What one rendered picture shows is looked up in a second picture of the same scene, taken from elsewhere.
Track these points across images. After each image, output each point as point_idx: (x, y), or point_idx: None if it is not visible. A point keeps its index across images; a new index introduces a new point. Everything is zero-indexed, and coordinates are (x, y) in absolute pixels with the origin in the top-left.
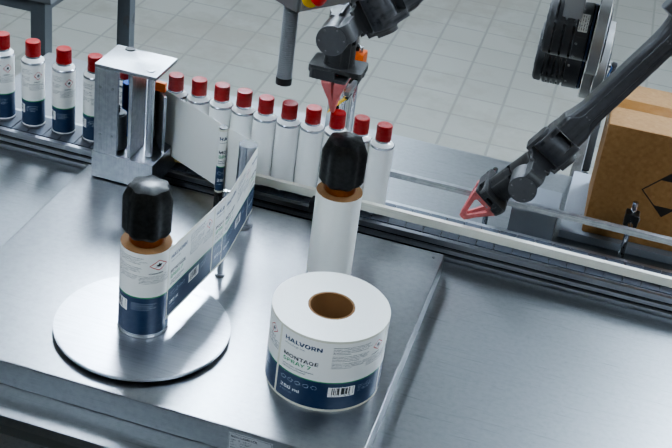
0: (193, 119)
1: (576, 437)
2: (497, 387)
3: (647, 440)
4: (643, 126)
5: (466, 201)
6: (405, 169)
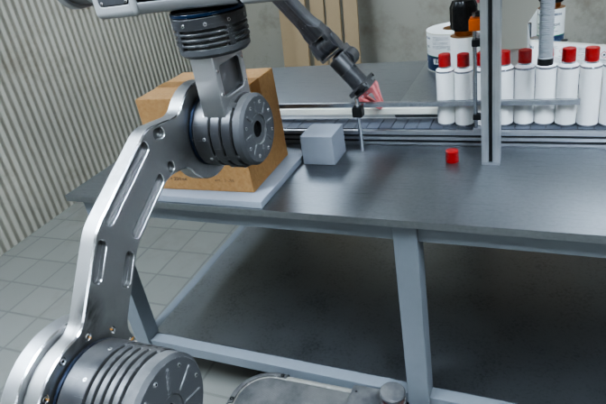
0: (600, 55)
1: (340, 87)
2: (371, 93)
3: (308, 92)
4: (246, 70)
5: (380, 98)
6: (424, 186)
